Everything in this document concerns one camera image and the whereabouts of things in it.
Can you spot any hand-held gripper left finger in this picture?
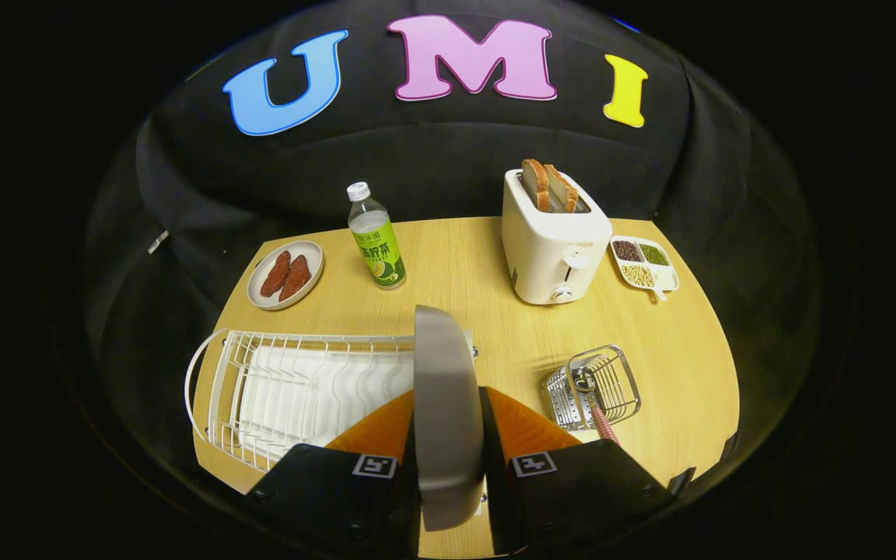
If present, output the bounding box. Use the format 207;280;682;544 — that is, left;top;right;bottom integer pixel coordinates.
246;389;422;560

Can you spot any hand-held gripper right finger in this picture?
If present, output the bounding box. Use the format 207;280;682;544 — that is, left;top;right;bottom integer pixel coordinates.
479;387;678;557

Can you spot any spoon with red striped handle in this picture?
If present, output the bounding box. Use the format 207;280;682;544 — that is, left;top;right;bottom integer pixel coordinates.
572;367;620;446

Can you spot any metal wire basket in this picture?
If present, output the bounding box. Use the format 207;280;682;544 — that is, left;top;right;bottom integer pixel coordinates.
547;345;642;432

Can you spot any white wire dish rack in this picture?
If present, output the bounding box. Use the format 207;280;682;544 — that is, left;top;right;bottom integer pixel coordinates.
185;327;478;474

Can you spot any beige round plate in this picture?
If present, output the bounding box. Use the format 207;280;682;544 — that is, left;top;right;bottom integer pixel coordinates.
413;305;486;532

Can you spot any white divided dish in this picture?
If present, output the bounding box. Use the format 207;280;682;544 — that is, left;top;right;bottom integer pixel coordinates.
609;235;681;302

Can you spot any small round grey plate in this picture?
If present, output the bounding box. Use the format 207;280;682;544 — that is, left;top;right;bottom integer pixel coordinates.
247;240;325;311

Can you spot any red sausage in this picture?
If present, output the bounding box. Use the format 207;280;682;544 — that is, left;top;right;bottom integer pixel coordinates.
278;255;312;303
260;250;292;298

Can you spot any white toaster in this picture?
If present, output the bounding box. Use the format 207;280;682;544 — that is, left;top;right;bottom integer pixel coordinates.
502;169;614;306

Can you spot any clear bottle with green label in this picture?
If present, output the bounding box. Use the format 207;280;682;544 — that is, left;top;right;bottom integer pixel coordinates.
346;182;408;290

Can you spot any black backdrop cloth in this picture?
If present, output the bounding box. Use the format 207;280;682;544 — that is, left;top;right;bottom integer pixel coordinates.
82;0;822;499

